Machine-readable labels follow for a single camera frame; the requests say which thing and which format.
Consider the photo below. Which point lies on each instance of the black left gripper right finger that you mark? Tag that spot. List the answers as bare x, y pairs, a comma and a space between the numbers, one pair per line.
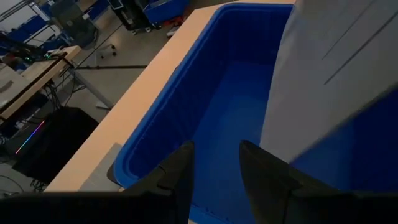
264, 180

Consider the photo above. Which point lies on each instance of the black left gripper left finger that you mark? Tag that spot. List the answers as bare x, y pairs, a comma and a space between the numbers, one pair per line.
177, 174

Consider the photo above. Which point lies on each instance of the large blue plastic bin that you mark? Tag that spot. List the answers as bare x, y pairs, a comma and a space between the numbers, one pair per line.
224, 93

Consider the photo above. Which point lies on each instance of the long grey slotted divider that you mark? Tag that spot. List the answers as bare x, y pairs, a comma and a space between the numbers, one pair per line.
326, 77

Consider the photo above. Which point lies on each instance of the flat grey sheet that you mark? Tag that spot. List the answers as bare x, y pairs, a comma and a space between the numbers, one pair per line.
102, 174

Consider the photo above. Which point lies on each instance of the black computer tower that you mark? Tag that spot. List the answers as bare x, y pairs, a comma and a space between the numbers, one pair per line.
62, 140

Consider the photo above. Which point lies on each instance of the grey desk leg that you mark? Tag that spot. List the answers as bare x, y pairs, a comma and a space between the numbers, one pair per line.
90, 88

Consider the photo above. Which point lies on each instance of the blue cart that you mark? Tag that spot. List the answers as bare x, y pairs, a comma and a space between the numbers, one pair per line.
164, 11

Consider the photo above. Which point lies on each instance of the wooden background desk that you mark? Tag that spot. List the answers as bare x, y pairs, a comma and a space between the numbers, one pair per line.
37, 77

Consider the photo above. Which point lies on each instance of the grey office chair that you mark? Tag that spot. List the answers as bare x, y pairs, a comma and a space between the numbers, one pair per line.
74, 25

